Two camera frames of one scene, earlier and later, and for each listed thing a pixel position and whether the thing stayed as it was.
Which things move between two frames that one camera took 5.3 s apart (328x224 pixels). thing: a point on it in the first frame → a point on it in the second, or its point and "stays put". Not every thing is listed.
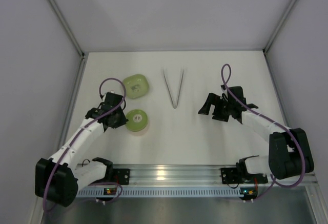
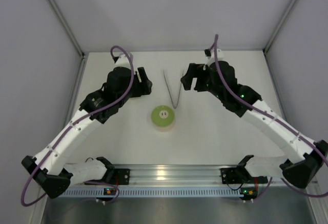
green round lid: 137,120 → 162,115
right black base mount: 231,176 stays put
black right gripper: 220,108 → 196,78
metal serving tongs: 175,106 stays put
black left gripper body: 119,121 → 140,84
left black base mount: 120,176 stays put
